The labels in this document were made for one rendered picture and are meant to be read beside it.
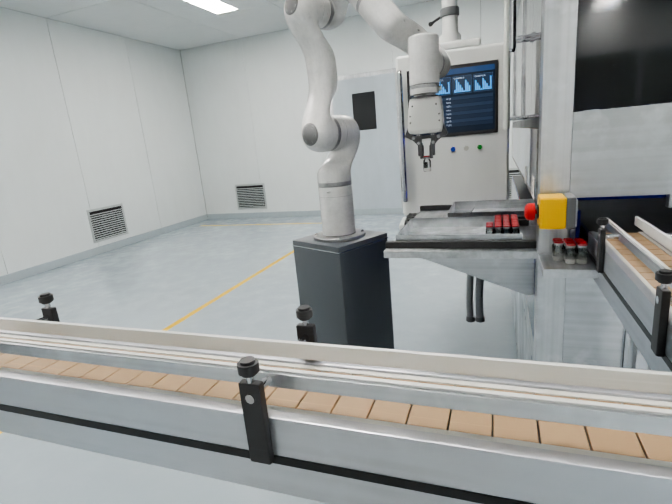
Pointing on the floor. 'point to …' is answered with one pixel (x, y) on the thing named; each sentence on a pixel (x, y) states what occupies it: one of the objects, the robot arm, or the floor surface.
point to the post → (554, 162)
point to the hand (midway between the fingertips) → (426, 151)
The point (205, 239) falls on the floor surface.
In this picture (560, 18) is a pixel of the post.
